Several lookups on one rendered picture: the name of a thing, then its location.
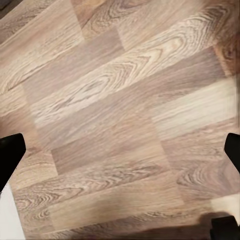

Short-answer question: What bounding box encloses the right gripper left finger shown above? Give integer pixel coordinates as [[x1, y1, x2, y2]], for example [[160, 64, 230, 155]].
[[0, 133, 26, 193]]

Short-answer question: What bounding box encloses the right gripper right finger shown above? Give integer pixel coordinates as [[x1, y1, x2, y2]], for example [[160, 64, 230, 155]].
[[224, 133, 240, 173]]

